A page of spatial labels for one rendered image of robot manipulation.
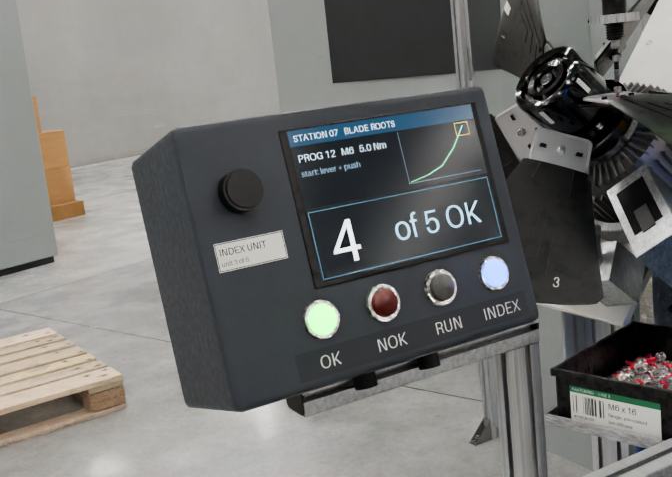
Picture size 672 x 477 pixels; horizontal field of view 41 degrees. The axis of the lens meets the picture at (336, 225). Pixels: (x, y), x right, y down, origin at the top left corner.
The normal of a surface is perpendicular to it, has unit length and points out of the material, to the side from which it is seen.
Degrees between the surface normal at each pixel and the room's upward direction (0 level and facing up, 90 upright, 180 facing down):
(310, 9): 90
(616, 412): 90
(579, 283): 42
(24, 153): 90
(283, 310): 75
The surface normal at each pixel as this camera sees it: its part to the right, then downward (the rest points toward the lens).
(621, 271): 0.62, -0.15
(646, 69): -0.73, -0.49
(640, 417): -0.70, 0.20
